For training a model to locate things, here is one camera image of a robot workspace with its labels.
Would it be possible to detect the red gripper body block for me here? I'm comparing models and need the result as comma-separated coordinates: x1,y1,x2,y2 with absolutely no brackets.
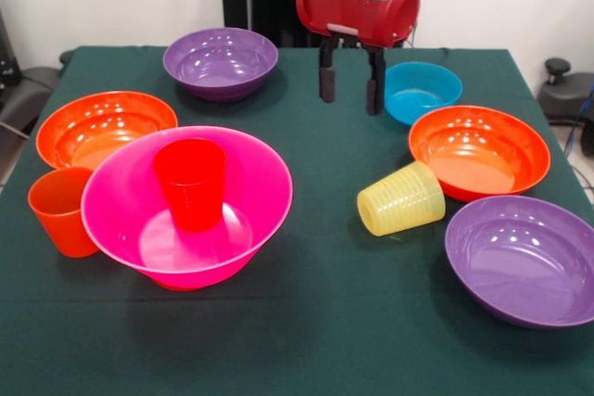
295,0,421,49

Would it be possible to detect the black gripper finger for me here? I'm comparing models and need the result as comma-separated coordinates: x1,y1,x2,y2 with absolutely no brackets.
364,45,387,117
316,37,341,104

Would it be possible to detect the blue bowl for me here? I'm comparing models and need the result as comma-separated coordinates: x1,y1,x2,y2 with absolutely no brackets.
382,60,464,127

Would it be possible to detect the yellow cup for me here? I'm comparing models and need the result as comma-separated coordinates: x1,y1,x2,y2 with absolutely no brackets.
355,160,446,237

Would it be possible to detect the large pink bowl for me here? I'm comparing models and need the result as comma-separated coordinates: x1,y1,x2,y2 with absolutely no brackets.
81,125,294,293

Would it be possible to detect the large orange bowl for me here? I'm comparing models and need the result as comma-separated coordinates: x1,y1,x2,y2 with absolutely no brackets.
407,106,552,203
35,90,179,171

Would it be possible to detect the red cup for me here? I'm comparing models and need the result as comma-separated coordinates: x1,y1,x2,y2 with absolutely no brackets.
152,137,227,234

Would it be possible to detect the purple bowl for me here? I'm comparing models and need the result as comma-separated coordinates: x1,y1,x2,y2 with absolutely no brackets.
444,195,594,330
161,27,279,103

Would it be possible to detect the dark green tablecloth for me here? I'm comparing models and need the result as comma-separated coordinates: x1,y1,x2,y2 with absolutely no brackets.
0,45,594,396

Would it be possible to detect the orange cup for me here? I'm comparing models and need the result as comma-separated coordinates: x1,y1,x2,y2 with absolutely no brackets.
27,167,101,260

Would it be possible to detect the black side stand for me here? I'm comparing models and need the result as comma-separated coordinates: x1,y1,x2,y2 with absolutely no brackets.
0,10,52,137

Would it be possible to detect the black pedestal leg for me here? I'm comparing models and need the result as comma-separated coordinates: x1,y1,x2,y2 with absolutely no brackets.
537,57,594,121
18,49,75,108

